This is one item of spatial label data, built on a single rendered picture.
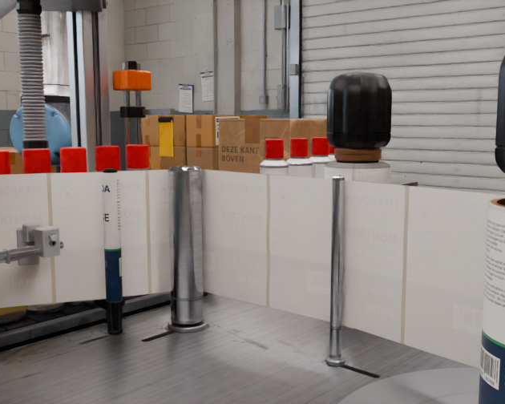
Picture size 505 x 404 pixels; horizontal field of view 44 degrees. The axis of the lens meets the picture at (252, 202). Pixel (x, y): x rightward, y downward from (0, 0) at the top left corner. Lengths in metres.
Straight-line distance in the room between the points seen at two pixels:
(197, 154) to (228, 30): 2.26
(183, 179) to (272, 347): 0.21
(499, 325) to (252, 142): 1.17
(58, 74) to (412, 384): 0.91
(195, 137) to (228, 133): 3.27
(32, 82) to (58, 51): 0.36
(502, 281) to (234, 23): 6.33
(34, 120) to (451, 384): 0.64
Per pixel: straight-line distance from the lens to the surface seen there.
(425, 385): 0.59
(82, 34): 1.02
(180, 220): 0.70
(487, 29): 5.32
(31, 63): 0.93
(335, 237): 0.61
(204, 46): 7.08
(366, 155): 0.79
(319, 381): 0.61
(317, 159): 1.20
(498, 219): 0.43
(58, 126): 1.22
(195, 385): 0.60
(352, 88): 0.78
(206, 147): 4.80
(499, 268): 0.43
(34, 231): 0.68
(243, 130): 1.56
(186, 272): 0.71
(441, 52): 5.44
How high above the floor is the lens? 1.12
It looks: 8 degrees down
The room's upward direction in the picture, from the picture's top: straight up
